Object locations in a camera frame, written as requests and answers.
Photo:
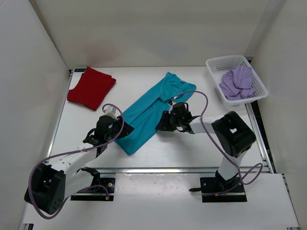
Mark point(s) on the white plastic basket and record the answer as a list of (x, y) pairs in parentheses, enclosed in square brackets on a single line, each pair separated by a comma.
[(218, 66)]

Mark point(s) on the lilac t shirt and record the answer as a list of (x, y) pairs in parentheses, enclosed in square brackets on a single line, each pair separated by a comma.
[(236, 84)]

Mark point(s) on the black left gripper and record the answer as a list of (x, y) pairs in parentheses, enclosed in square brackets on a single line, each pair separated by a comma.
[(127, 129)]

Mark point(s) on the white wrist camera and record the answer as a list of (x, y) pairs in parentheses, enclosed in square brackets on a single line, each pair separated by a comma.
[(110, 111), (172, 101)]

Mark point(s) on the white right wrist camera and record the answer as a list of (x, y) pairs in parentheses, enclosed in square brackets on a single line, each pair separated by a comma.
[(172, 101)]

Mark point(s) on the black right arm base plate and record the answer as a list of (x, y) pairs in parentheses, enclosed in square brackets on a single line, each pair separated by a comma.
[(217, 190)]

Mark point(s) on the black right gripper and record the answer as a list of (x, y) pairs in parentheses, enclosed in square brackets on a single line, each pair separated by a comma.
[(164, 124)]

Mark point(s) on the blue label sticker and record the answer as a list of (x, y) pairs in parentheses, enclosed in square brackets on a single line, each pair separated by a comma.
[(80, 70)]

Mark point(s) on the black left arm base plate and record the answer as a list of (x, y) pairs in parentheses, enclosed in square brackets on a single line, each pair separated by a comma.
[(98, 194)]

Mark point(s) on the aluminium table rail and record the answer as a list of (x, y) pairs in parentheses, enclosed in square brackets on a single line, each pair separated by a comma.
[(137, 170)]

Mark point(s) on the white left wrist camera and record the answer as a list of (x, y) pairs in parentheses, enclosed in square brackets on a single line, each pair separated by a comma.
[(110, 111)]

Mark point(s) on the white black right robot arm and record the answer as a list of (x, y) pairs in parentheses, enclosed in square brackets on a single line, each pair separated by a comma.
[(229, 133)]

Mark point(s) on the red t shirt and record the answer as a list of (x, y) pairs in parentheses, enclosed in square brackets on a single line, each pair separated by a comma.
[(91, 89)]

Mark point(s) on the teal t shirt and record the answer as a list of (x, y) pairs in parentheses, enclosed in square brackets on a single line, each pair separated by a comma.
[(144, 114)]

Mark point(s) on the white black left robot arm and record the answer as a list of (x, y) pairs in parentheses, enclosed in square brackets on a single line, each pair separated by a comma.
[(55, 180)]

